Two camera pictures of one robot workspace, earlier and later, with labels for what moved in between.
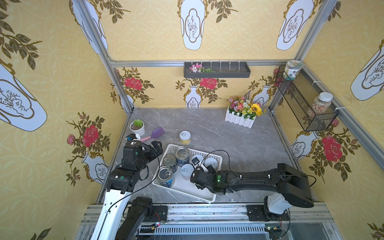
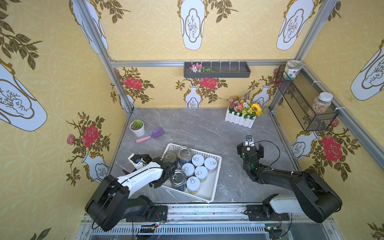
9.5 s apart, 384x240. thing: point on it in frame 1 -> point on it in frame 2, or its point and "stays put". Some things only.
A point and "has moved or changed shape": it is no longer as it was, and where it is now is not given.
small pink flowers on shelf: x=197 y=68 stays put
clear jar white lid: x=321 y=104 stays put
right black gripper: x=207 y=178 -> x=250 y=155
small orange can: x=199 y=157 stays put
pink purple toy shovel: x=156 y=132 stays put
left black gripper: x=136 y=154 -> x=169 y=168
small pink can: x=209 y=161 stays put
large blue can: x=166 y=177 has moved or changed shape
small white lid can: x=187 y=170 stays put
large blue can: x=182 y=156 stays put
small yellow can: x=185 y=136 -> x=193 y=184
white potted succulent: x=137 y=126 stays put
